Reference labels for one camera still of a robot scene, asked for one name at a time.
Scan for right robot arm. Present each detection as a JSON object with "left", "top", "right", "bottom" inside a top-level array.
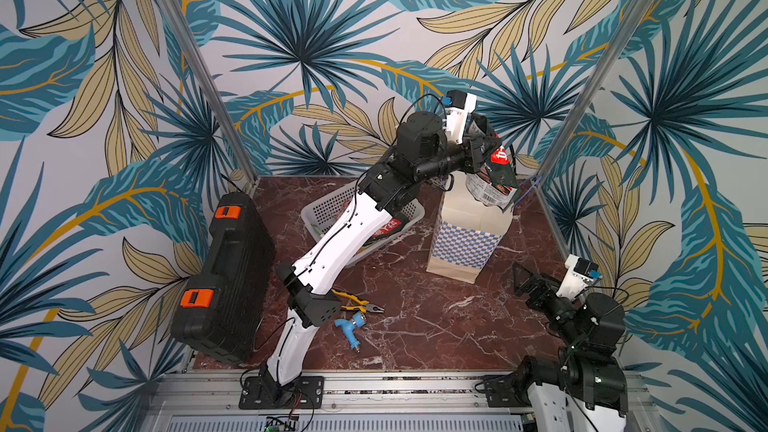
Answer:
[{"left": 512, "top": 254, "right": 628, "bottom": 431}]

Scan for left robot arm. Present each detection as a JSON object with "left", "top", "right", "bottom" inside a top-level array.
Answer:
[{"left": 258, "top": 112, "right": 502, "bottom": 404}]

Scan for right aluminium frame post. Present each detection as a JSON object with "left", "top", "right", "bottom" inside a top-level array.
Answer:
[{"left": 537, "top": 0, "right": 654, "bottom": 180}]

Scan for left aluminium frame post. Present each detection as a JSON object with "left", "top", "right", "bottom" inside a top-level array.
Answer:
[{"left": 156, "top": 0, "right": 259, "bottom": 185}]

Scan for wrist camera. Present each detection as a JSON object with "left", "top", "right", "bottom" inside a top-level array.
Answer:
[
  {"left": 442, "top": 90, "right": 477, "bottom": 144},
  {"left": 556, "top": 254, "right": 602, "bottom": 301}
]

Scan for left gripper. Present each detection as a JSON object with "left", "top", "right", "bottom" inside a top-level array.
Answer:
[{"left": 417, "top": 131, "right": 505, "bottom": 181}]

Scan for white plastic basket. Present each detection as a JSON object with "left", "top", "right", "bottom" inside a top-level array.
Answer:
[{"left": 301, "top": 182, "right": 425, "bottom": 266}]

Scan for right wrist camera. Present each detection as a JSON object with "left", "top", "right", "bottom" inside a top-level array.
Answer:
[{"left": 556, "top": 254, "right": 602, "bottom": 301}]

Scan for checkered paper bag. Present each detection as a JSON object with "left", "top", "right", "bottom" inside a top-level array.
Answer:
[{"left": 426, "top": 172, "right": 520, "bottom": 284}]

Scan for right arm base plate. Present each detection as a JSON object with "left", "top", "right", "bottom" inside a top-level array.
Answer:
[{"left": 475, "top": 373, "right": 531, "bottom": 408}]

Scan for yellow black pliers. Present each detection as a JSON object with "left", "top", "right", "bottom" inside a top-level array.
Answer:
[{"left": 332, "top": 289, "right": 385, "bottom": 314}]

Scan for black orange tool case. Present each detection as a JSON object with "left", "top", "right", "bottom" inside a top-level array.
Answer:
[{"left": 170, "top": 192, "right": 275, "bottom": 365}]

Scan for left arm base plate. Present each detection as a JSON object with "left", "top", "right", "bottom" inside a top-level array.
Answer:
[{"left": 238, "top": 376, "right": 325, "bottom": 410}]

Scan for blue plastic fitting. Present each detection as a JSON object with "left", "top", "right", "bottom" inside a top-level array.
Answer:
[{"left": 334, "top": 312, "right": 366, "bottom": 352}]

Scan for aluminium frame post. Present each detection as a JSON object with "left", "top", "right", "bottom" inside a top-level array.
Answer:
[
  {"left": 537, "top": 0, "right": 654, "bottom": 180},
  {"left": 156, "top": 0, "right": 259, "bottom": 185}
]

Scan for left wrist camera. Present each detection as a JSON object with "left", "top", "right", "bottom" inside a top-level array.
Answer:
[{"left": 442, "top": 90, "right": 477, "bottom": 144}]

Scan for aluminium front rail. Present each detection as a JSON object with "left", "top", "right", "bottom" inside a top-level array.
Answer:
[{"left": 140, "top": 370, "right": 661, "bottom": 432}]

